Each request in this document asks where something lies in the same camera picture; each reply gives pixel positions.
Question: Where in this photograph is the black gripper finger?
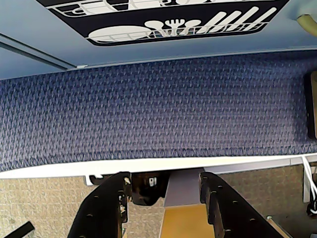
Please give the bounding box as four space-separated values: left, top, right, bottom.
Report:
66 172 132 238
199 172 283 238

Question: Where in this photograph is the black table clamp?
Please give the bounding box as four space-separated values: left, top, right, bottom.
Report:
130 173 166 206

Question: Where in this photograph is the gray desk support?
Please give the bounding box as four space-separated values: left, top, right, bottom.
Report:
163 171 206 207

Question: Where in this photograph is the black bar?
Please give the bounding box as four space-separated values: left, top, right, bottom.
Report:
0 221 35 238

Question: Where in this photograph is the black flat object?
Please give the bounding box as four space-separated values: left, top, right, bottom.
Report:
304 72 317 140

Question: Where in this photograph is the light blue toy kitchen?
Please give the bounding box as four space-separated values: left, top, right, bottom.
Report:
0 0 317 81

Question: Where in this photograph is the white cable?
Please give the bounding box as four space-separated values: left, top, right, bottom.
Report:
301 155 317 200

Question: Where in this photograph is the gold oven door handle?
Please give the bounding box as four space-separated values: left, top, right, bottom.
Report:
296 14 317 35

